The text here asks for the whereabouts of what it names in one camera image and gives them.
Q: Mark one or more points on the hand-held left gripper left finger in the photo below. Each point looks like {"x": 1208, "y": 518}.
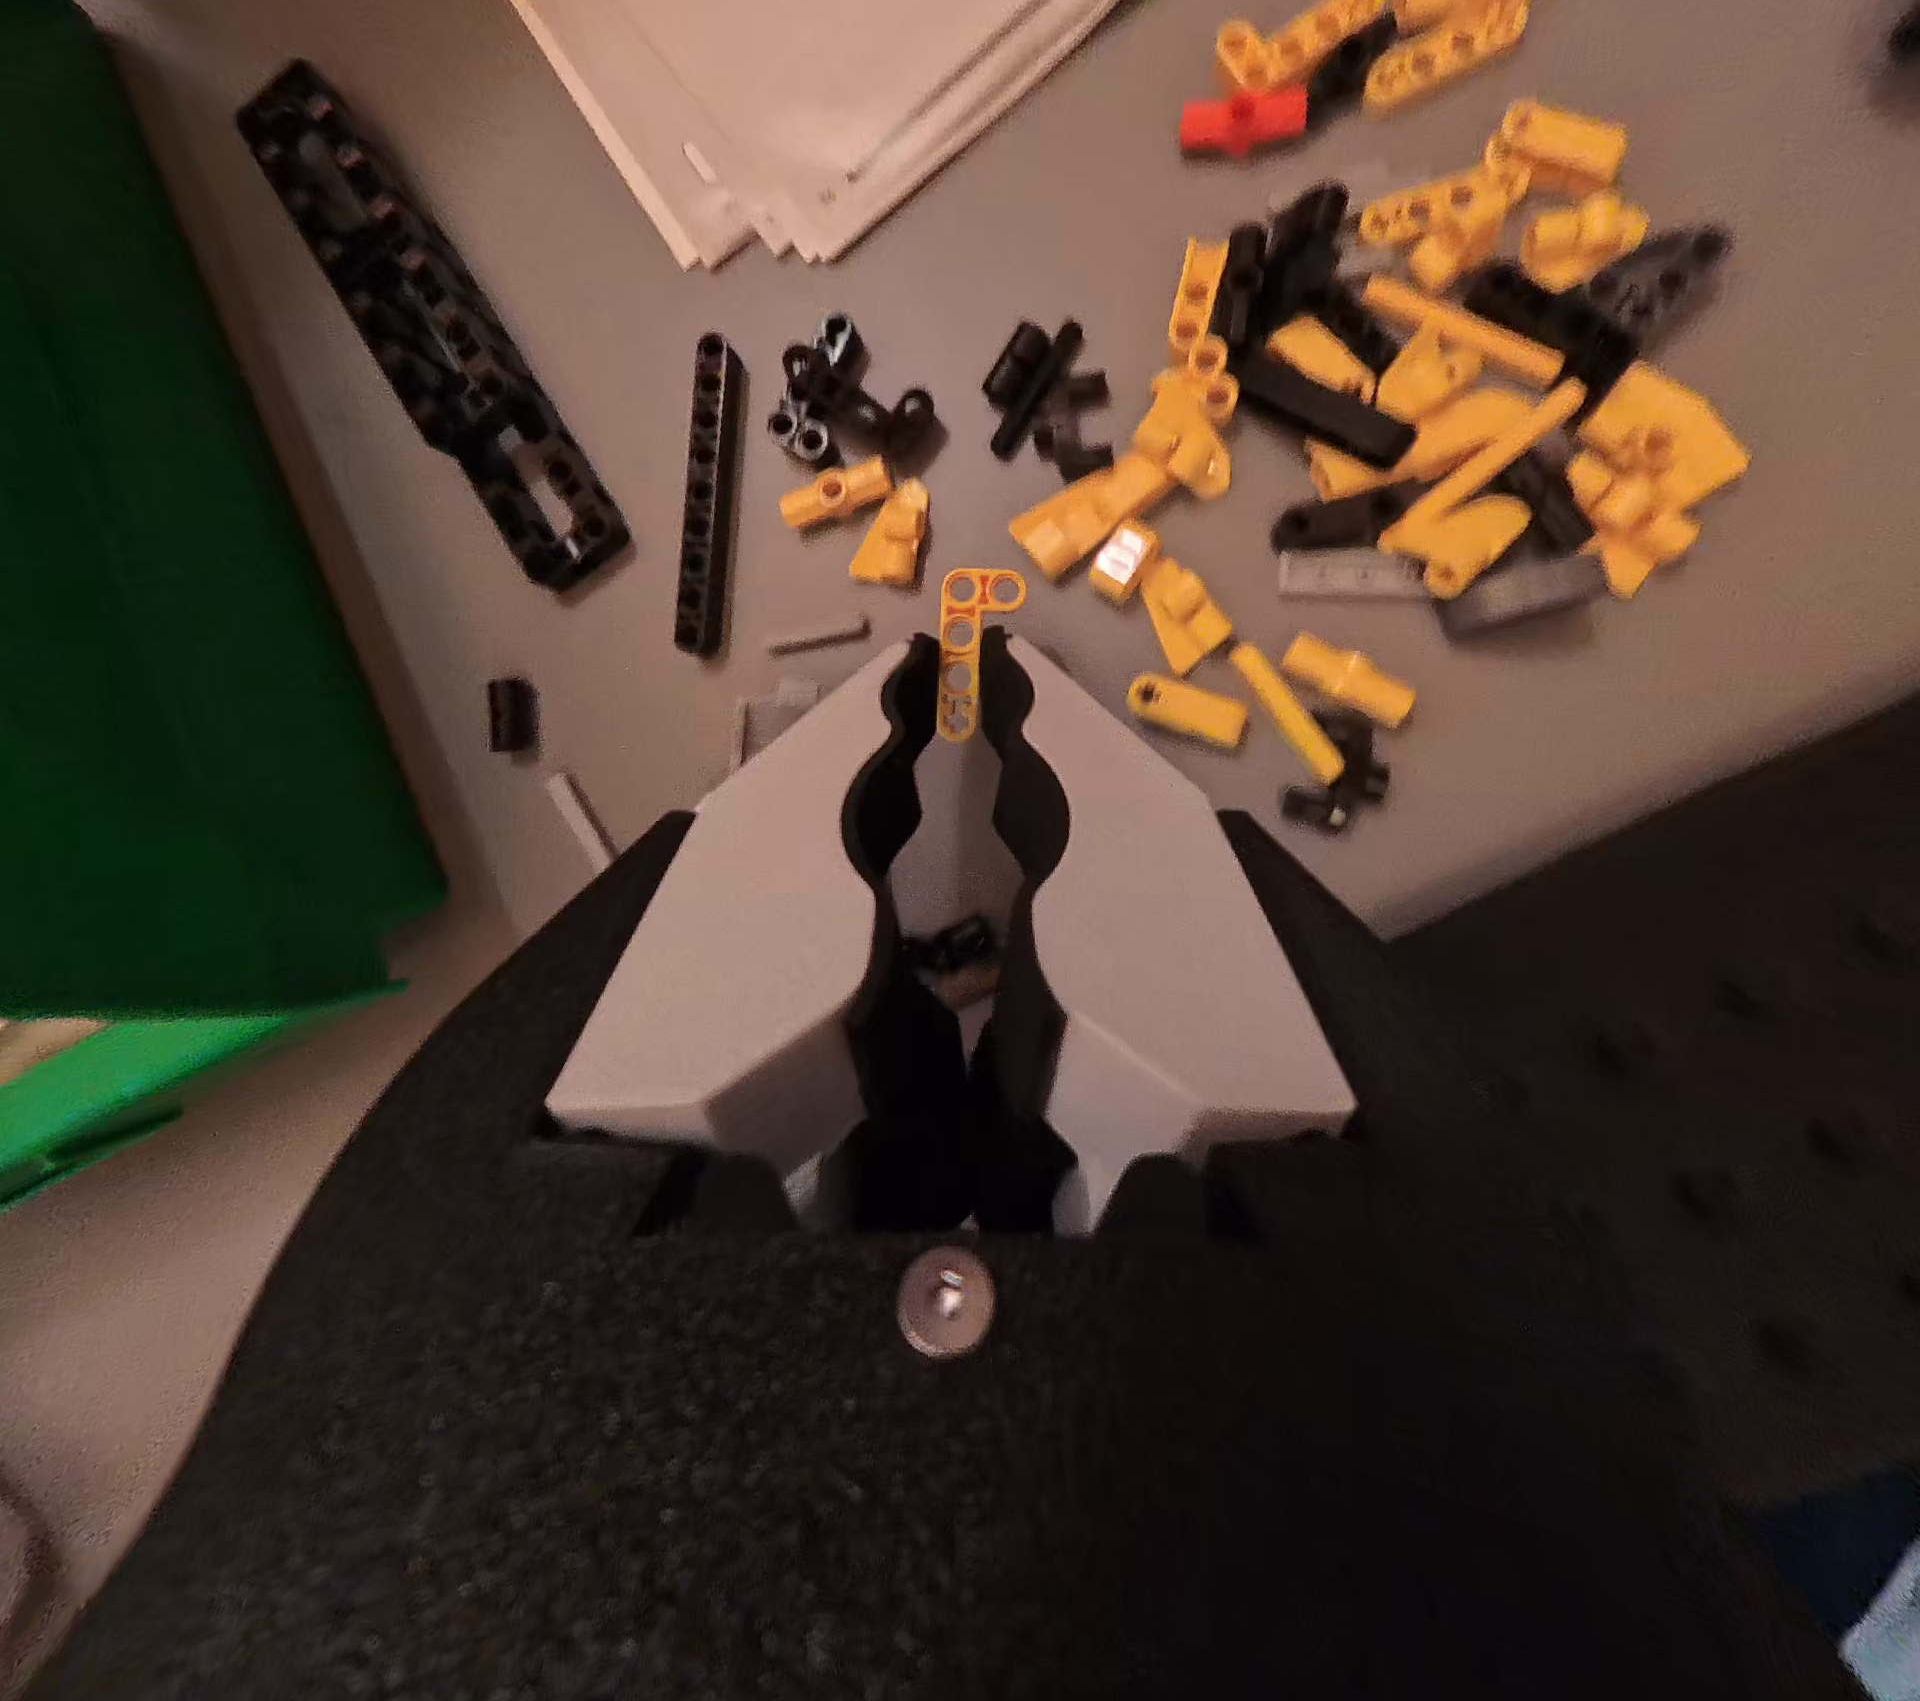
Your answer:
{"x": 720, "y": 965}

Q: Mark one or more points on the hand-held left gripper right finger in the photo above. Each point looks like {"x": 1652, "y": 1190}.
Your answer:
{"x": 1184, "y": 965}

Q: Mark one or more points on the grey lego axle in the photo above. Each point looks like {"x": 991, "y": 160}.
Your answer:
{"x": 581, "y": 820}
{"x": 818, "y": 633}

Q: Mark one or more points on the yellow lego angle beam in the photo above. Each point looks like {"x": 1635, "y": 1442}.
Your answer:
{"x": 961, "y": 665}

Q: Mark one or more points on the black lego frame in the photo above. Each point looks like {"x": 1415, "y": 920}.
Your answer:
{"x": 540, "y": 502}
{"x": 346, "y": 202}

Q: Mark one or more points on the pile of yellow black lego pieces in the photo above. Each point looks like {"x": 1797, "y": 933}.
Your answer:
{"x": 1471, "y": 412}

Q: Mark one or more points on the grey lego connector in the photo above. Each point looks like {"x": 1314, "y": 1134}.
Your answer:
{"x": 772, "y": 718}

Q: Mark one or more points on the small black lego bush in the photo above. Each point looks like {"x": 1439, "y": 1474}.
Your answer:
{"x": 512, "y": 717}

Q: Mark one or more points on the yellow lego connector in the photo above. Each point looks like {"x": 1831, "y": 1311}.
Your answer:
{"x": 833, "y": 495}
{"x": 891, "y": 539}

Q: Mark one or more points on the long black lego beam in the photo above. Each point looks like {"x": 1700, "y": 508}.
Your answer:
{"x": 709, "y": 486}

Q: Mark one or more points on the black pronged lego piece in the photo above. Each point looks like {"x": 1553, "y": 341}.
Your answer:
{"x": 1084, "y": 432}

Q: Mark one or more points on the black angled lego piece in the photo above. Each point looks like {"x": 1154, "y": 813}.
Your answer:
{"x": 900, "y": 412}

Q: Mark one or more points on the black lego axle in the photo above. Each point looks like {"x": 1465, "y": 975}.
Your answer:
{"x": 1042, "y": 389}

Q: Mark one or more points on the black lego cylinder connector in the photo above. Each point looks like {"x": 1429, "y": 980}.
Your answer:
{"x": 1012, "y": 359}

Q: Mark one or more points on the red lego connector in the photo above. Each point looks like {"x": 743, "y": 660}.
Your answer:
{"x": 1237, "y": 125}

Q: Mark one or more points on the black perforated pad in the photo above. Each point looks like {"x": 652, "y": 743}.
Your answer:
{"x": 1651, "y": 1058}

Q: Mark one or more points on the green plastic bin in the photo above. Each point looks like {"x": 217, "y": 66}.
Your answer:
{"x": 149, "y": 606}

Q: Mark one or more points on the person's blue jeans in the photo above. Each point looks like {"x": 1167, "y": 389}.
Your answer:
{"x": 1874, "y": 1538}

